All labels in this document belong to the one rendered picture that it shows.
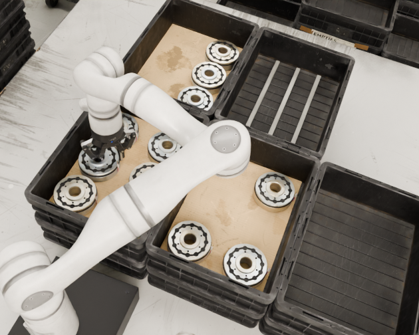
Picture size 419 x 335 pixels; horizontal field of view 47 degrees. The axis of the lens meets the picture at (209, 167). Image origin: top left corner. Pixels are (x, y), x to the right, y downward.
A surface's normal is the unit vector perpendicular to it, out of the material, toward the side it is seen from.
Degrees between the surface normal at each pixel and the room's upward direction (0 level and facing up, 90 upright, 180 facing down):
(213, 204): 0
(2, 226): 0
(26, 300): 68
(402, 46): 0
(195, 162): 20
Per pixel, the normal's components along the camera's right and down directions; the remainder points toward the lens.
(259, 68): 0.10, -0.54
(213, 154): -0.03, -0.20
